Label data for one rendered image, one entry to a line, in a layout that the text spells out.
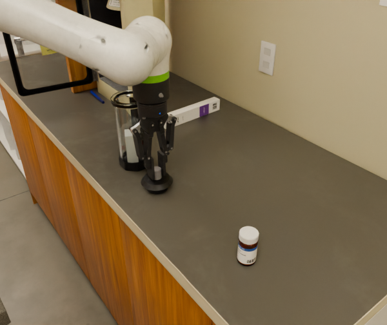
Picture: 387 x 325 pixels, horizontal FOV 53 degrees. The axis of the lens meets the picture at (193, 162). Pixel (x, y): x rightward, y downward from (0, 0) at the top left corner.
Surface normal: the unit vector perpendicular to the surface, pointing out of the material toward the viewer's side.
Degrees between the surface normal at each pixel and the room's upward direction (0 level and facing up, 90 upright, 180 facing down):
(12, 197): 0
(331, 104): 90
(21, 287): 0
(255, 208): 0
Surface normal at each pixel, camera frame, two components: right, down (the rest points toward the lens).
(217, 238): 0.00, -0.83
